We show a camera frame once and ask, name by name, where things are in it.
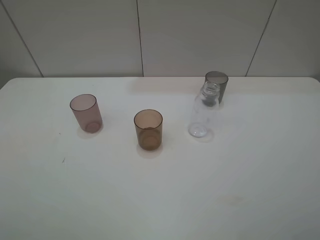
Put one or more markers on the clear plastic water bottle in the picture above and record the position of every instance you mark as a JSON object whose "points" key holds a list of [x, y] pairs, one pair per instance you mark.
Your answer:
{"points": [[206, 104]]}

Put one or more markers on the brown translucent plastic cup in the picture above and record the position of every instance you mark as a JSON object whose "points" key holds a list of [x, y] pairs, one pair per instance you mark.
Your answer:
{"points": [[149, 128]]}

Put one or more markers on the grey translucent plastic cup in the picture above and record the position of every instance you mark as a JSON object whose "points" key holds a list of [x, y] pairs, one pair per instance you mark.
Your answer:
{"points": [[219, 78]]}

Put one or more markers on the pink translucent plastic cup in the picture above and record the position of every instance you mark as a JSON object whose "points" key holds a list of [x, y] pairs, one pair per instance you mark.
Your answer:
{"points": [[87, 113]]}

